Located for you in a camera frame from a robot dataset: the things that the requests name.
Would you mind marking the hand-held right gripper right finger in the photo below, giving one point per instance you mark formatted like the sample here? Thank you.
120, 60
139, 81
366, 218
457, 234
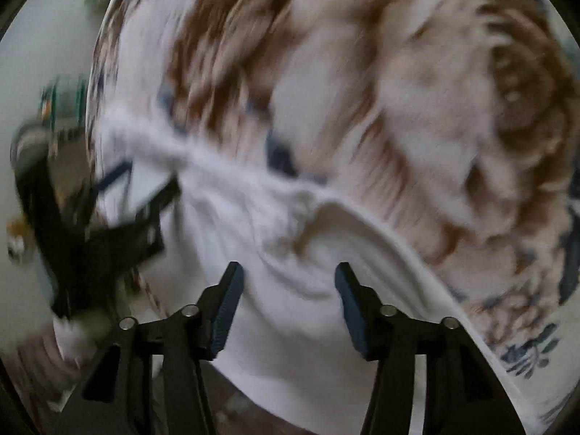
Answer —
352, 311

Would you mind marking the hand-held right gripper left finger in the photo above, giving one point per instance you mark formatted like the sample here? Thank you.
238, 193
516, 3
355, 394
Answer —
225, 311

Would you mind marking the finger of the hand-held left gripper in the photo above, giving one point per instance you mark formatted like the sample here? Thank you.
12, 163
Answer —
108, 179
152, 217

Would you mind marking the white pants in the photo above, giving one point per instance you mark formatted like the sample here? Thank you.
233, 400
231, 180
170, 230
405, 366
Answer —
272, 308

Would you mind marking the floral printed blanket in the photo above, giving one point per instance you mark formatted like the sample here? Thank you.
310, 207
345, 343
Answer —
362, 99

